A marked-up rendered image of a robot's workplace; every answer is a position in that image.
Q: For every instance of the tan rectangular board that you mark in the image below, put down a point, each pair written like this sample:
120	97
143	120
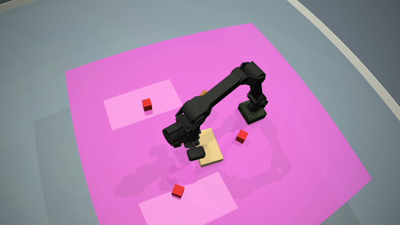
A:
211	148

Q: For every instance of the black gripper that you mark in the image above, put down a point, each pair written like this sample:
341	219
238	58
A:
194	153

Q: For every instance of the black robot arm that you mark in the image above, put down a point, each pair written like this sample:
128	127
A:
199	108

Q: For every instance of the red cube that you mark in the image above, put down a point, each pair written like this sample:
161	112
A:
178	191
147	104
241	136

